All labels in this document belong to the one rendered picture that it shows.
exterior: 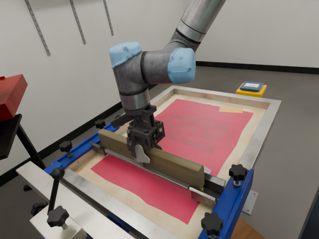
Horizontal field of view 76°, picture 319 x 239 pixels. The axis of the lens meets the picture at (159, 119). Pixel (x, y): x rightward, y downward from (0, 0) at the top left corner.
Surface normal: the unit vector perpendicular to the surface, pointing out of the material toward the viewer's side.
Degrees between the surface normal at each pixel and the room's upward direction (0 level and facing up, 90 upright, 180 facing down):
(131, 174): 0
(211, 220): 0
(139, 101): 90
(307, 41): 90
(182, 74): 99
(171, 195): 0
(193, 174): 90
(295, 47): 90
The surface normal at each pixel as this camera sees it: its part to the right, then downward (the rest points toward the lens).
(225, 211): -0.14, -0.84
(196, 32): 0.07, 0.69
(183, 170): -0.58, 0.50
